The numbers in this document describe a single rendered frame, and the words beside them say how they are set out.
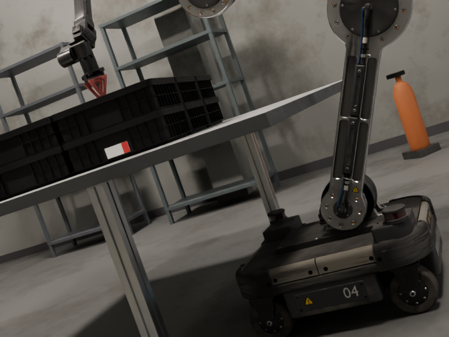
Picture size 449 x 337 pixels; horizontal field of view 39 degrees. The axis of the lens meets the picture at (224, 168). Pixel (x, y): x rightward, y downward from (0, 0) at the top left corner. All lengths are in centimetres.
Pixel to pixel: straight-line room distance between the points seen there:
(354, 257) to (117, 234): 71
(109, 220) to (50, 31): 483
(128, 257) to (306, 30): 395
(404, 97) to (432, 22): 105
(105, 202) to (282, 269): 57
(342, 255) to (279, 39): 396
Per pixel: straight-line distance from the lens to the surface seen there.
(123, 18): 543
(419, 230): 191
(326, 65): 561
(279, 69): 570
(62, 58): 237
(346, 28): 194
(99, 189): 196
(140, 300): 200
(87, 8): 248
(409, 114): 465
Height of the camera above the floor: 73
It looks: 5 degrees down
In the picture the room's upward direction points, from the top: 19 degrees counter-clockwise
